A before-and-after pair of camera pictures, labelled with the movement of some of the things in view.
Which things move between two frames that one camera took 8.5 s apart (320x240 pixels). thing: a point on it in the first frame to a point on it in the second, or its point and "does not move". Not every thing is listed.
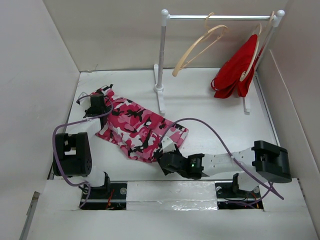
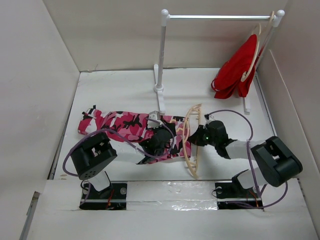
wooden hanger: [174, 71] to [191, 123]
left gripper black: [87, 112] to [155, 130]
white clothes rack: [278, 16] does not move
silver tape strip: [171, 195] does not move
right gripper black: [177, 152] to [195, 138]
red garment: [229, 74] does not move
